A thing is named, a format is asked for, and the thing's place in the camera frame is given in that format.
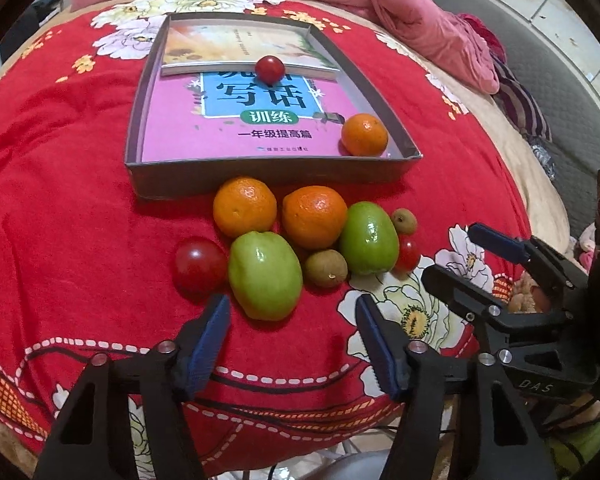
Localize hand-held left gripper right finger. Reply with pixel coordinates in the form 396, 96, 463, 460
355, 294, 556, 480

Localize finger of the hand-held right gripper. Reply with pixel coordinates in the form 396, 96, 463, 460
467, 222, 591, 311
422, 264, 567, 361

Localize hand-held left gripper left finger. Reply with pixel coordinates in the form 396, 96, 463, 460
32, 294, 232, 480

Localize red cherry tomato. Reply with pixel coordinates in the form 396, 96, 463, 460
174, 238, 229, 295
392, 235, 421, 273
254, 55, 283, 85

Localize green jujube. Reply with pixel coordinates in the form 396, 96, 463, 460
228, 231, 304, 322
339, 201, 400, 276

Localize small brown kiwi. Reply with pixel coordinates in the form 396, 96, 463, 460
391, 208, 418, 235
304, 249, 349, 289

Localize orange tangerine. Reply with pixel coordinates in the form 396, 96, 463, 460
341, 113, 388, 157
213, 176, 278, 238
281, 186, 349, 251

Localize grey cardboard box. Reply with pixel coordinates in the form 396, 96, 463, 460
124, 12, 424, 200

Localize striped cloth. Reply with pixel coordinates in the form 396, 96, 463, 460
490, 55, 553, 143

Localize grey padded headboard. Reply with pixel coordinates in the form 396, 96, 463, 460
425, 0, 600, 241

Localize magenta cloth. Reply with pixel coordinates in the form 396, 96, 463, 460
460, 12, 506, 68

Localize pink book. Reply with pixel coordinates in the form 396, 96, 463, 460
140, 67, 376, 161

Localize red floral blanket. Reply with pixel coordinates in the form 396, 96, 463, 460
0, 0, 536, 466

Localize pink quilt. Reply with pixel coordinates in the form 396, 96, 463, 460
70, 0, 503, 95

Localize yellow book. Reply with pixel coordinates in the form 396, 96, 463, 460
161, 22, 341, 80

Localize black cloth pile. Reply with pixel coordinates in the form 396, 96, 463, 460
0, 0, 66, 61

